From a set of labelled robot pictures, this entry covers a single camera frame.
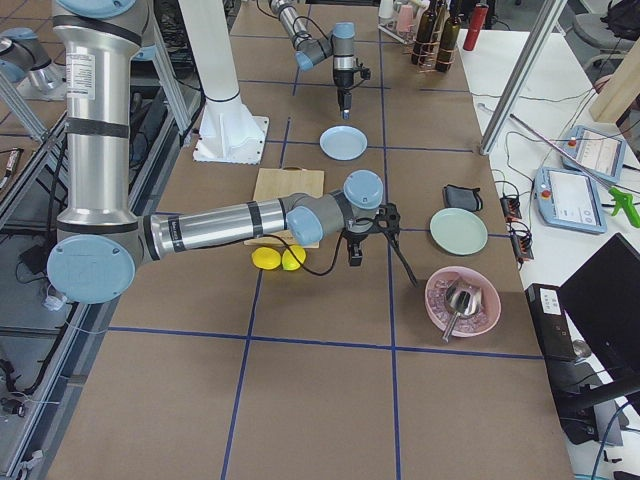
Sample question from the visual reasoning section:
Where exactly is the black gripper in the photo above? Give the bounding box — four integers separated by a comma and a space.
344, 231, 368, 266
333, 69, 353, 118

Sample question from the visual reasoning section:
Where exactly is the light blue plate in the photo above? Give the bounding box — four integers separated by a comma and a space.
319, 125, 368, 161

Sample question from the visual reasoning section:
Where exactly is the light green plate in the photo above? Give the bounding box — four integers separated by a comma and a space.
429, 208, 488, 256

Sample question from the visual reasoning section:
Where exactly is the yellow lemon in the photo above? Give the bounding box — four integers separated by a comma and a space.
281, 245, 307, 271
251, 247, 282, 270

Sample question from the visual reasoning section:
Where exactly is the pink bowl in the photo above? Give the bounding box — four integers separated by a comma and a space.
424, 266, 501, 342

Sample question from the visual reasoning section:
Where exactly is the dark wine bottle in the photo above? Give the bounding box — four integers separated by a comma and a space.
411, 0, 437, 65
435, 0, 461, 73

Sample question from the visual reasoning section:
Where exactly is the pink cup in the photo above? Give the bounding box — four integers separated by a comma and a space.
396, 4, 414, 33

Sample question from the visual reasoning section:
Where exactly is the bamboo cutting board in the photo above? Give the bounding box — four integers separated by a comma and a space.
244, 167, 325, 248

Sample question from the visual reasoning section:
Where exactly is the grey folded cloth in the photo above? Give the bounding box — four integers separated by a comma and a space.
443, 184, 483, 212

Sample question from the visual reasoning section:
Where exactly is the metal scoop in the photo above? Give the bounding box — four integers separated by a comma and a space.
442, 278, 483, 343

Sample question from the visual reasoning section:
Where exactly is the red bottle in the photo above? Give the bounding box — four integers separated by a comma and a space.
463, 3, 489, 51

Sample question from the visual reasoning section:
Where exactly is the black computer box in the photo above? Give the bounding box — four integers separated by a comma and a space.
525, 283, 585, 364

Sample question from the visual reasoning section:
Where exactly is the near teach pendant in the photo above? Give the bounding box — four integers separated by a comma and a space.
534, 167, 607, 234

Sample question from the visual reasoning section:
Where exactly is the teach pendant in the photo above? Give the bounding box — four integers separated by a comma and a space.
534, 167, 607, 234
558, 125, 627, 183

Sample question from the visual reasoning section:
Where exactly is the black monitor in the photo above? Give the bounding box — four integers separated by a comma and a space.
559, 233, 639, 393

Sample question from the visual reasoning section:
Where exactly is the far teach pendant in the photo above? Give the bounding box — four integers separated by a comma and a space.
558, 125, 627, 183

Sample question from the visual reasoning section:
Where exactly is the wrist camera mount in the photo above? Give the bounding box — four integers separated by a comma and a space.
356, 59, 371, 82
370, 203, 401, 243

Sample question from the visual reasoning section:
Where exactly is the copper wire bottle rack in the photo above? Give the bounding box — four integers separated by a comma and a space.
416, 30, 456, 73

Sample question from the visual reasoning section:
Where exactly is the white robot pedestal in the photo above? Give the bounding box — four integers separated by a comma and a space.
179, 0, 269, 165

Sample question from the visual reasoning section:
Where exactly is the aluminium frame post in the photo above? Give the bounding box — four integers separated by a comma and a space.
479, 0, 567, 155

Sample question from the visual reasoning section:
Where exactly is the green handled reacher stick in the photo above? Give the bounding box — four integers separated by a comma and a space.
509, 113, 640, 228

